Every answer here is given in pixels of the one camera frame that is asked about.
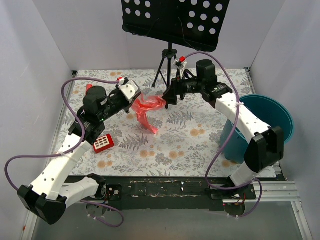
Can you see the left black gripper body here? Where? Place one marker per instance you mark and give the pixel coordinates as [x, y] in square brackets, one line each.
[128, 104]

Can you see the red white grid box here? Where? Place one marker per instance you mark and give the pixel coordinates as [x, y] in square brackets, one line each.
[103, 143]

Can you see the teal plastic trash bin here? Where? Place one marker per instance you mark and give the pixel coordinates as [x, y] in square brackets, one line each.
[269, 111]

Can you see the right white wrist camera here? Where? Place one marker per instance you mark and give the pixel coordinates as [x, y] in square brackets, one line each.
[180, 64]

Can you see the floral patterned table mat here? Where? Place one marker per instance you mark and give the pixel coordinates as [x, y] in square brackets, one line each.
[187, 140]

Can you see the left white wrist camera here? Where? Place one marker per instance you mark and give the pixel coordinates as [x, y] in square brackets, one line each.
[129, 88]

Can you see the black perforated music stand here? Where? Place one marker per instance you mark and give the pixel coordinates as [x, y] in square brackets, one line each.
[195, 24]

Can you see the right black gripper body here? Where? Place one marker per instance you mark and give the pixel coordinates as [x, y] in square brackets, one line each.
[173, 90]

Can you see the red trash bag roll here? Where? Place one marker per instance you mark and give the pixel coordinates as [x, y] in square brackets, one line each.
[88, 86]

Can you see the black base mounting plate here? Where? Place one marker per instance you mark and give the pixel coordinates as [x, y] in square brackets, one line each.
[170, 193]

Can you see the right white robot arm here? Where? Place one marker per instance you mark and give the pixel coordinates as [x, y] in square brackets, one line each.
[265, 143]

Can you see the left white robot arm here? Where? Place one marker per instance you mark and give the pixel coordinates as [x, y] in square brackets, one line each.
[46, 196]

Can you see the aluminium frame rail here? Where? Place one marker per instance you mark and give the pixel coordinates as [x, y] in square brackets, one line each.
[267, 191]

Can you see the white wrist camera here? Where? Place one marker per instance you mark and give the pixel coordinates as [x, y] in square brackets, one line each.
[180, 64]
[129, 88]

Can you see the red plastic trash bag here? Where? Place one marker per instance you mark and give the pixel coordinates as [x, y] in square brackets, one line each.
[141, 106]

